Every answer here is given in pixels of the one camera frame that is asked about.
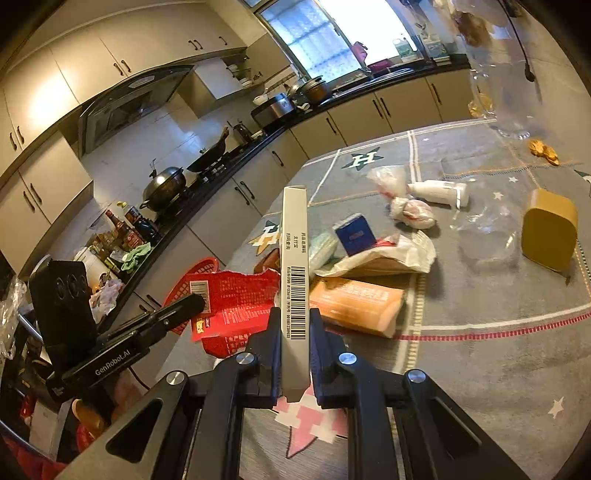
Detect white plastic bag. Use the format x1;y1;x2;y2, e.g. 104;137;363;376
367;166;437;230

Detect green cloth on counter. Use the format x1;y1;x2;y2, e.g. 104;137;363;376
121;243;152;274

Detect range hood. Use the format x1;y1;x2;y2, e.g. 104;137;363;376
78;65;192;157

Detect white paper bag red label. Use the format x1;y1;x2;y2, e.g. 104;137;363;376
315;231;437;278

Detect black frying pan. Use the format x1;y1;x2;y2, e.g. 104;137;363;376
187;126;229;173

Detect black power cable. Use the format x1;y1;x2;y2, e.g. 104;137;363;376
496;0;537;83

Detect white plastic bottle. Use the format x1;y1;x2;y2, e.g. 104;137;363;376
408;180;469;209

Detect kitchen base cabinets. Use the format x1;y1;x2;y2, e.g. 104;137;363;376
99;63;473;332

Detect long white medicine box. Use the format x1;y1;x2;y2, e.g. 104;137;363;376
280;186;310;403

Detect orange box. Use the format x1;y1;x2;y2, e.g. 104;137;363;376
310;278;406;338

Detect red snack packaging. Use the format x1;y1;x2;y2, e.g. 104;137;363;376
189;270;280;358

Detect purple item at window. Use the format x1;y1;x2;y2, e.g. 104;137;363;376
351;41;368;66

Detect covered steel wok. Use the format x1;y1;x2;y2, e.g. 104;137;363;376
139;159;186;213

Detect small blue box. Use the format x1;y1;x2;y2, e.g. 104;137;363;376
332;213;377;256

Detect pink plastic bag on counter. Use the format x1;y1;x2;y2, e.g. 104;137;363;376
89;279;124;324

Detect steel rice cooker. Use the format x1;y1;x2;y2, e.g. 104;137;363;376
250;93;296;131

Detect red label sauce bottle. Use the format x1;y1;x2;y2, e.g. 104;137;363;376
105;209;143;251

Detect clear plastic container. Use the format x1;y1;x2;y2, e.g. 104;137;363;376
451;201;520;272

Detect brown pot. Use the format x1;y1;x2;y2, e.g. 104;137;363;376
287;76;332;106

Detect green tissue pack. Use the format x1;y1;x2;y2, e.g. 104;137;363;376
308;232;339;278

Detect upper wall cabinets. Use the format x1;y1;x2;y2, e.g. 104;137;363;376
1;1;245;274

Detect yellow square container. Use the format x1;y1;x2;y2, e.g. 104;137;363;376
521;188;578;275

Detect clear glass pitcher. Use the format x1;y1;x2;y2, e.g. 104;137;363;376
458;1;536;140

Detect gold foil candy wrapper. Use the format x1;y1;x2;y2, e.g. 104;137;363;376
528;139;560;166

